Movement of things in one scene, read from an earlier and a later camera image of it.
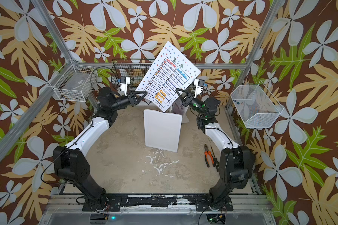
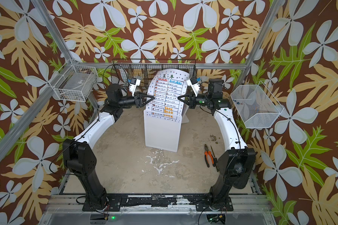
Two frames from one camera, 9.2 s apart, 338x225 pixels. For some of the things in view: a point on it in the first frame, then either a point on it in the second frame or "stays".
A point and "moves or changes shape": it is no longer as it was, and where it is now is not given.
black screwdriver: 216,161 stays
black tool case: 248,161 stays
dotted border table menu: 170,71 moves or changes shape
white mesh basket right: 257,106 stays
